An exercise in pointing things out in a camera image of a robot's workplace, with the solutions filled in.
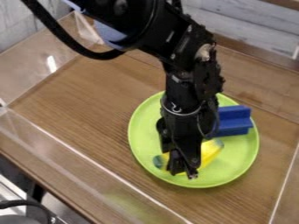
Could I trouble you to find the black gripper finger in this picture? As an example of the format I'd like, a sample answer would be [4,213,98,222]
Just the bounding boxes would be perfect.
[167,150,201,179]
[155,117,175,153]

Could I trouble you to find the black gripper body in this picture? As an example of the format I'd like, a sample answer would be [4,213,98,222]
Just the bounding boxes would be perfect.
[155,94,221,171]

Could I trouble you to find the yellow toy banana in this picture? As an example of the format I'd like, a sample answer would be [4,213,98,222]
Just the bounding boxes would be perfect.
[154,138,225,172]

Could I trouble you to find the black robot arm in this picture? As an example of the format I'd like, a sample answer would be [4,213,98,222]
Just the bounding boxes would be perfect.
[20,0,225,179]

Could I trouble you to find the green round plate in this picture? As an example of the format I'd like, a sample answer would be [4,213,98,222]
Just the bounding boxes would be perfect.
[127,93,259,188]

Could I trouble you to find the blue plastic block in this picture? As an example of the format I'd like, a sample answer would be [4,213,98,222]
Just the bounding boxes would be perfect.
[209,105,254,137]

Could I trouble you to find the clear acrylic enclosure wall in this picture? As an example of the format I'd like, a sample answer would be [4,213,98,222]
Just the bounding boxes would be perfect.
[0,106,193,224]

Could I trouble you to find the clear acrylic corner bracket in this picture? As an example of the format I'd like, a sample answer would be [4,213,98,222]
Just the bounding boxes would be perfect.
[74,11,104,45]

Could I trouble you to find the black cable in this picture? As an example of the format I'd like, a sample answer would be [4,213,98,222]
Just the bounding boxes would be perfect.
[0,199,56,224]

